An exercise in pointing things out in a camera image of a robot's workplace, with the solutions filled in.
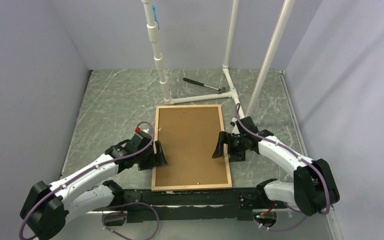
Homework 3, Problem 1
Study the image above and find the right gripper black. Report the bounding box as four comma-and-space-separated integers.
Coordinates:
211, 131, 247, 163

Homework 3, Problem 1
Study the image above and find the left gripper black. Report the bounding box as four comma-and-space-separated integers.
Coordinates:
135, 140, 168, 171

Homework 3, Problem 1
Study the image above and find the wooden picture frame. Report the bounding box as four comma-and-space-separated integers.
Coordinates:
150, 104, 233, 192

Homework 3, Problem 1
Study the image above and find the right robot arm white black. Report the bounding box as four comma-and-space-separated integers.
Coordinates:
212, 116, 340, 216

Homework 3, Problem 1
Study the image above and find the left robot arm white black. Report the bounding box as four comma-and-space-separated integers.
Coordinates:
18, 128, 168, 240

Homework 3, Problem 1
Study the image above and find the white PVC pipe stand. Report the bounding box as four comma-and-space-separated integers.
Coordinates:
142, 0, 295, 118

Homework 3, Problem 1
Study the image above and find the blue clip on pipe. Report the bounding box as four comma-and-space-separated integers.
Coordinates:
152, 5, 160, 30

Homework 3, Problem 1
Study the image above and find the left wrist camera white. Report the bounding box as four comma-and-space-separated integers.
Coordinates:
134, 127, 153, 136

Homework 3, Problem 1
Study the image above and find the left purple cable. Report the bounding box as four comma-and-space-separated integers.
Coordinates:
18, 121, 160, 240

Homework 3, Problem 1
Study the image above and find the purple cable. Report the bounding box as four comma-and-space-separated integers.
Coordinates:
18, 121, 160, 240
233, 103, 332, 233

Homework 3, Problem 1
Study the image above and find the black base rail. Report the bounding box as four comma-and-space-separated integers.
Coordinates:
56, 178, 289, 224

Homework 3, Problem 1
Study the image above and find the black handled hammer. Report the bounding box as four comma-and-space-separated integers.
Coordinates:
183, 77, 226, 94

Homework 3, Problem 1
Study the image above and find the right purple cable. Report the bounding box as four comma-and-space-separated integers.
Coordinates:
233, 103, 332, 233

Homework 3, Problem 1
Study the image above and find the aluminium extrusion rail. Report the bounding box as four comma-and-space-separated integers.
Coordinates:
32, 187, 342, 240

